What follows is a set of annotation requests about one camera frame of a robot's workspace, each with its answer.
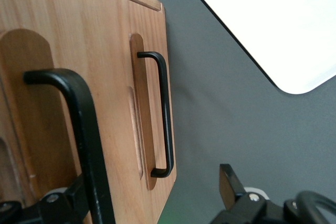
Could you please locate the beige rectangular tray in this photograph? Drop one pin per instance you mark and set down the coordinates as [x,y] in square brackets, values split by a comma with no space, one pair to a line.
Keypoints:
[262,24]

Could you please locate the wooden drawer with large interior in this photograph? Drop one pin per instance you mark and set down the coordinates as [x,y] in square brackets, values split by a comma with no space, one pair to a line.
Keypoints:
[65,37]

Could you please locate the wooden drawer front panel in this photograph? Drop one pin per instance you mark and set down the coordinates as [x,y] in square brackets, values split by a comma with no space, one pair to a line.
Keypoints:
[149,24]

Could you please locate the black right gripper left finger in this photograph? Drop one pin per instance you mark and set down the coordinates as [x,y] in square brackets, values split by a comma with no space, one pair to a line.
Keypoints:
[65,203]

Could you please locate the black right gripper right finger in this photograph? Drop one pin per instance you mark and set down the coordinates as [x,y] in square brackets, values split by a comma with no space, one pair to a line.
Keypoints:
[246,208]

